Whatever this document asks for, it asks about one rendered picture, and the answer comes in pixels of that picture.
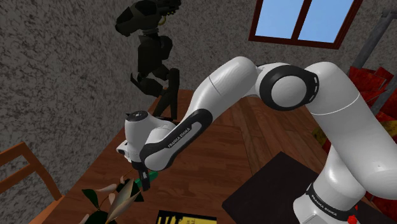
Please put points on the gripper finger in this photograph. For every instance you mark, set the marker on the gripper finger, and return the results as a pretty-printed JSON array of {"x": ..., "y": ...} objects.
[{"x": 144, "y": 181}]

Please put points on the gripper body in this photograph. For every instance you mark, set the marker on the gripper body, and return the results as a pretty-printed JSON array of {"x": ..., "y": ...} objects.
[{"x": 137, "y": 165}]

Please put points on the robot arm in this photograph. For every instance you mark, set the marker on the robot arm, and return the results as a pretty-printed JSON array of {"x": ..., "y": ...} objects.
[{"x": 347, "y": 130}]

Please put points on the green cylinder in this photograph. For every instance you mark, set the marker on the green cylinder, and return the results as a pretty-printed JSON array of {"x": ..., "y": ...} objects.
[{"x": 153, "y": 176}]

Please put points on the plant with pale leaves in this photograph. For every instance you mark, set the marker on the plant with pale leaves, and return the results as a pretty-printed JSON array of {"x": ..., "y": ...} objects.
[{"x": 122, "y": 198}]

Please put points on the yellow and black book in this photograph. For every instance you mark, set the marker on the yellow and black book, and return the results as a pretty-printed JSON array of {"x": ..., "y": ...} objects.
[{"x": 183, "y": 218}]

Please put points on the wooden table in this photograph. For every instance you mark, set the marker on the wooden table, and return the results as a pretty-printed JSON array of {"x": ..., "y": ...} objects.
[{"x": 204, "y": 167}]

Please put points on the wooden chair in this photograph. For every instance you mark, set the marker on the wooden chair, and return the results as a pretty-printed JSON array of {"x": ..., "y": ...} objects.
[{"x": 34, "y": 169}]

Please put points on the black robot figure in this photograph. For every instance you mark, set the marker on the black robot figure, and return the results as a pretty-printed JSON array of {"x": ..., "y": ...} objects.
[{"x": 152, "y": 52}]

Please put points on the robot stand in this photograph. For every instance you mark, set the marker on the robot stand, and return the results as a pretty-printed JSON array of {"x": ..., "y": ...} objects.
[{"x": 270, "y": 192}]

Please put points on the red framed window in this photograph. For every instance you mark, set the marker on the red framed window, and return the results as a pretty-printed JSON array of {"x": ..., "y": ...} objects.
[{"x": 305, "y": 20}]

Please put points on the grey metal frame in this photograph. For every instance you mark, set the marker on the grey metal frame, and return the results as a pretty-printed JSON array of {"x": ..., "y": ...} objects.
[{"x": 370, "y": 42}]

